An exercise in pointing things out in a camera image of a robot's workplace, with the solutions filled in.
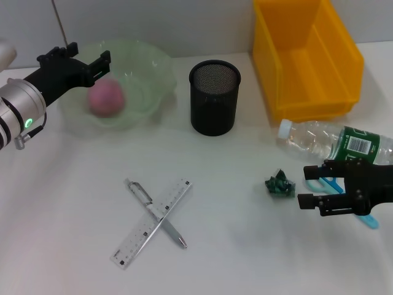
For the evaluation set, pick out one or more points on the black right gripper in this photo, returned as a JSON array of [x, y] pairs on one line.
[[371, 184]]

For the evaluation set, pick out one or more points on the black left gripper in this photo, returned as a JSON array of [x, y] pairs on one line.
[[58, 77]]

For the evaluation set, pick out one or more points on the pink peach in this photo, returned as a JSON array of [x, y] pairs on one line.
[[107, 99]]

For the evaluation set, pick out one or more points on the clear water bottle green label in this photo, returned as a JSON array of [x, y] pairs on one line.
[[313, 138]]

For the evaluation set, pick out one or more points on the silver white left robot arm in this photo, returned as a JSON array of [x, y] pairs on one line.
[[18, 104]]

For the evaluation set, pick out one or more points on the blue scissors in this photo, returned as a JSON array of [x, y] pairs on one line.
[[330, 184]]

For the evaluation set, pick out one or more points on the green translucent fruit plate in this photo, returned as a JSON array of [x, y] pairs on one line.
[[144, 80]]

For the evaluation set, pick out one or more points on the black mesh pen holder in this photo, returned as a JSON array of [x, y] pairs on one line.
[[213, 107]]

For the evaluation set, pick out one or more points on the silver pen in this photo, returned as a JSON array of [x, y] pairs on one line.
[[141, 193]]

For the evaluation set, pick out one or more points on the transparent plastic ruler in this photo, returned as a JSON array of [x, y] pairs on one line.
[[138, 239]]

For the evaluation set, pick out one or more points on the yellow plastic bin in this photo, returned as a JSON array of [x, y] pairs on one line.
[[307, 61]]

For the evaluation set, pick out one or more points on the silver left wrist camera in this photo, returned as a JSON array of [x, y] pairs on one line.
[[6, 55]]

